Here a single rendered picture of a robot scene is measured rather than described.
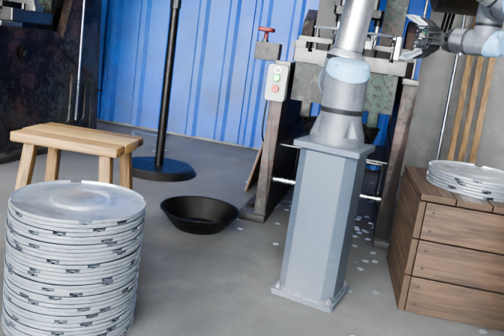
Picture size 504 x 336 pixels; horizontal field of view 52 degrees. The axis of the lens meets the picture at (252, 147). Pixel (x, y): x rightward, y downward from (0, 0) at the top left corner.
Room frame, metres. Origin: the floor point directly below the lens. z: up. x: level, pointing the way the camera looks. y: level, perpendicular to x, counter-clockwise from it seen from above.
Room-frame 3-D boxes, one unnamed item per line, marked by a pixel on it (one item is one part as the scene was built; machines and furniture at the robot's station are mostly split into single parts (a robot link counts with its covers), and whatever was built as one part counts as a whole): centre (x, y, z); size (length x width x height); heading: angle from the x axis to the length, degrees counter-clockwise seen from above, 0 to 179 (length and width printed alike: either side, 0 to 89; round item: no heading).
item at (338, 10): (2.24, -0.37, 0.86); 0.20 x 0.16 x 0.05; 78
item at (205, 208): (1.84, 0.16, 0.04); 0.30 x 0.30 x 0.07
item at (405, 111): (2.31, -0.66, 0.45); 0.92 x 0.12 x 0.90; 168
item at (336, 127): (1.43, -0.23, 0.50); 0.15 x 0.15 x 0.10
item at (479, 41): (1.55, -0.63, 0.78); 0.11 x 0.08 x 0.09; 40
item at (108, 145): (1.63, 0.55, 0.16); 0.34 x 0.24 x 0.34; 84
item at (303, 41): (2.27, -0.20, 0.76); 0.17 x 0.06 x 0.10; 78
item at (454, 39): (1.62, -0.58, 0.78); 0.08 x 0.05 x 0.08; 130
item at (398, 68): (2.23, -0.37, 0.68); 0.45 x 0.30 x 0.06; 78
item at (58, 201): (1.11, 0.37, 0.29); 0.29 x 0.29 x 0.01
